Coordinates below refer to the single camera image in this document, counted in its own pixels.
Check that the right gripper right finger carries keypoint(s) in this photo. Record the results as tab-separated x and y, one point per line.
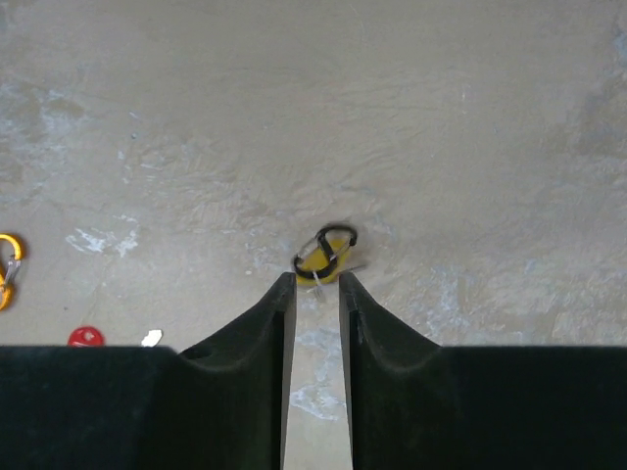
413	404

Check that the orange S carabiner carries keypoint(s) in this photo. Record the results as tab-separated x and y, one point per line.
10	270

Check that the red tag key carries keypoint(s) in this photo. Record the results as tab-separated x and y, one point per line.
89	336

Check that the black S carabiner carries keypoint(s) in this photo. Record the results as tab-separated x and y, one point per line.
321	258

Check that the yellow tag key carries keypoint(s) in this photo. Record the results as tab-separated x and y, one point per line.
355	261

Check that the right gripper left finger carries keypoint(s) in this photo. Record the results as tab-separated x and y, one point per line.
220	404

